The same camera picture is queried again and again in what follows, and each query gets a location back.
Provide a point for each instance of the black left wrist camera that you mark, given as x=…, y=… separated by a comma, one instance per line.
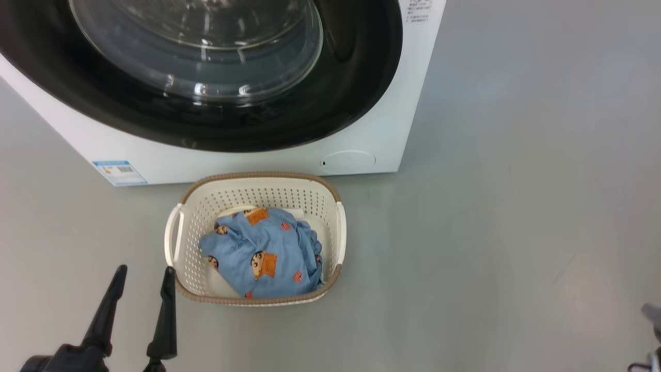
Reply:
x=72, y=359

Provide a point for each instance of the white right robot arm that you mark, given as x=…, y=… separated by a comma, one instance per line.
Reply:
x=653, y=315

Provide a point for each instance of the oval white filter cover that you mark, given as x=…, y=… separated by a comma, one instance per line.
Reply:
x=348, y=162

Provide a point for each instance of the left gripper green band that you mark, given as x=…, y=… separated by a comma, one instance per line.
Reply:
x=154, y=367

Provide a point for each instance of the black glass washing machine door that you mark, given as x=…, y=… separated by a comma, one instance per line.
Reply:
x=103, y=108

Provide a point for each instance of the white front-load washing machine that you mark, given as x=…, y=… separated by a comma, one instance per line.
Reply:
x=372, y=103

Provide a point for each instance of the blue energy label sticker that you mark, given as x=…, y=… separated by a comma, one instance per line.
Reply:
x=120, y=173

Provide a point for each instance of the blue cartoon print garment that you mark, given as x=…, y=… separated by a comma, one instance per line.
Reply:
x=258, y=237

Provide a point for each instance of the cream pale blue garment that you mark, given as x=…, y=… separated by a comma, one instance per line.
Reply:
x=232, y=211

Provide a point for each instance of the cream laundry basket brown rim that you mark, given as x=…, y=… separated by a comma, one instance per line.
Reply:
x=196, y=232

